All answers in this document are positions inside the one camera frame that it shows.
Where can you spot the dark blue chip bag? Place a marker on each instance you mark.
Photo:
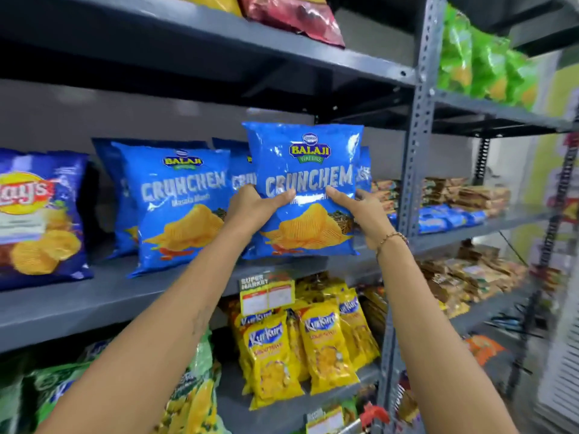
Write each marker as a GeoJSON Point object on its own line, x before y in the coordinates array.
{"type": "Point", "coordinates": [36, 221]}

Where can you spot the black metal rack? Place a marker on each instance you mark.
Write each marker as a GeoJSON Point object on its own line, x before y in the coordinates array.
{"type": "Point", "coordinates": [549, 230]}

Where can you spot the row of blue biscuit packets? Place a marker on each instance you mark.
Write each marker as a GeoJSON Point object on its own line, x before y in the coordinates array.
{"type": "Point", "coordinates": [443, 219]}

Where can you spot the yellow shelf price tag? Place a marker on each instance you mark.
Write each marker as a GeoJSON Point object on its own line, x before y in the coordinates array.
{"type": "Point", "coordinates": [267, 296]}
{"type": "Point", "coordinates": [326, 421]}

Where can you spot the stack of brown biscuit packets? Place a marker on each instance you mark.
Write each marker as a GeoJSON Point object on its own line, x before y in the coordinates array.
{"type": "Point", "coordinates": [470, 194]}

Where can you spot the green white snack bag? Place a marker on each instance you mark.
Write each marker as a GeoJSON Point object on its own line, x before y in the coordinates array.
{"type": "Point", "coordinates": [54, 384]}

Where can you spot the person's left thumb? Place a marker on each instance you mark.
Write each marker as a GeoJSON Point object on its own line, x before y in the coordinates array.
{"type": "Point", "coordinates": [280, 197]}

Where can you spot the orange snack packet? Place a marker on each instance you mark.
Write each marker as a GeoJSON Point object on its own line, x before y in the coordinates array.
{"type": "Point", "coordinates": [484, 348]}

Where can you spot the green yellow snack bag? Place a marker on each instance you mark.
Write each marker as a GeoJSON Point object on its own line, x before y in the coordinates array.
{"type": "Point", "coordinates": [199, 402]}

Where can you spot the white louvred panel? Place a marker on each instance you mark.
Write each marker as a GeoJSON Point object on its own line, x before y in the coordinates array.
{"type": "Point", "coordinates": [563, 370]}

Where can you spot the person's right forearm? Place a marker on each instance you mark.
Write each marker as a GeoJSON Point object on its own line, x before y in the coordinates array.
{"type": "Point", "coordinates": [434, 338]}

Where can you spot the person's right hand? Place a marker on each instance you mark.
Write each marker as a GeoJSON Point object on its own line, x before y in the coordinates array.
{"type": "Point", "coordinates": [371, 216]}

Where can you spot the row of yellow snack packets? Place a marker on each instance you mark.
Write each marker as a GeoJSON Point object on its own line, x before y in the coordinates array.
{"type": "Point", "coordinates": [325, 348]}

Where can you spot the person's left hand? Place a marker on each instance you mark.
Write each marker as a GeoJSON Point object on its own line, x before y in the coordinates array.
{"type": "Point", "coordinates": [246, 210]}

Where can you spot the person's left forearm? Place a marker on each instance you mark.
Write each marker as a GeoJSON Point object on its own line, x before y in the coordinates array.
{"type": "Point", "coordinates": [158, 338]}

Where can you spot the red snack bag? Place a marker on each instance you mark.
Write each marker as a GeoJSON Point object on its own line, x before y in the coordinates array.
{"type": "Point", "coordinates": [294, 15]}

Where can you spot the person's right thumb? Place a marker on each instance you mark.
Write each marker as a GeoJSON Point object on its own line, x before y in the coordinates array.
{"type": "Point", "coordinates": [341, 197]}

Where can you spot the pile of brown snack packets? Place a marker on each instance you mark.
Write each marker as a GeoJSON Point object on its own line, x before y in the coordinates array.
{"type": "Point", "coordinates": [470, 277]}

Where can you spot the grey metal shelf rack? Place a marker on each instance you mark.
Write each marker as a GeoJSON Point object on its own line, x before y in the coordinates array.
{"type": "Point", "coordinates": [135, 293]}
{"type": "Point", "coordinates": [488, 108]}

